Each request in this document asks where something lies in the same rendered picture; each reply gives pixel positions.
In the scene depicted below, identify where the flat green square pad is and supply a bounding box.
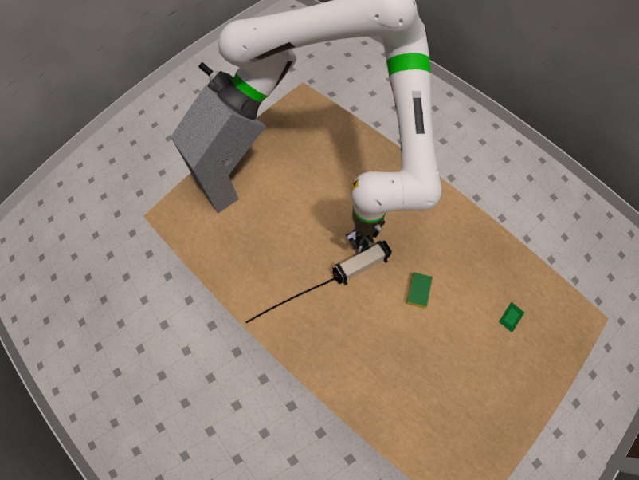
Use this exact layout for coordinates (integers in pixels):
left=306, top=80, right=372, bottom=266
left=499, top=302, right=524, bottom=332

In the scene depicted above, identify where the yellow block with green top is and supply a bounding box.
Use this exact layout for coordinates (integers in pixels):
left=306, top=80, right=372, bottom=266
left=406, top=272, right=433, bottom=309

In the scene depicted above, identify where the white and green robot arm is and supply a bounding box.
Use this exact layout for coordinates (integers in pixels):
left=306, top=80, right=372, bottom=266
left=198, top=0, right=441, bottom=232

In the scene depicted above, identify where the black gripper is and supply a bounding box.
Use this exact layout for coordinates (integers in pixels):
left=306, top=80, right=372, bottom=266
left=346, top=225, right=379, bottom=254

